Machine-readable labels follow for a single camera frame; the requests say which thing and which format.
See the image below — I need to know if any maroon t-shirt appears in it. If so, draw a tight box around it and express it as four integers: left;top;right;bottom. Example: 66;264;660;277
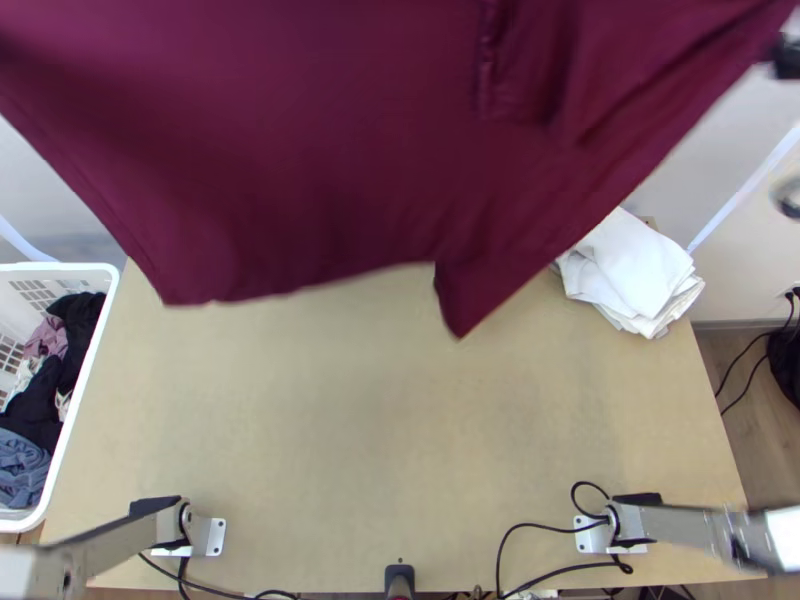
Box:
0;0;800;342

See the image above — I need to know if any pile of white folded clothes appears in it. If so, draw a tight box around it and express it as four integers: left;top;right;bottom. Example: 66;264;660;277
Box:
549;206;708;342

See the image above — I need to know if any black cable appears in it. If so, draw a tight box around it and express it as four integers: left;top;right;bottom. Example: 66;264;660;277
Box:
714;327;779;418
496;481;634;600
137;548;303;600

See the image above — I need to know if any heap of clothes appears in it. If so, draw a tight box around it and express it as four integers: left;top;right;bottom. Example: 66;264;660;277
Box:
0;290;108;511

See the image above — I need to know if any white laundry basket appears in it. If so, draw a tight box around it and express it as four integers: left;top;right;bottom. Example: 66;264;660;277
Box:
0;262;121;533

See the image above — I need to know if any black bag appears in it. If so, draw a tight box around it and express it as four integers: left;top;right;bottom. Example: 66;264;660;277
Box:
766;323;800;409

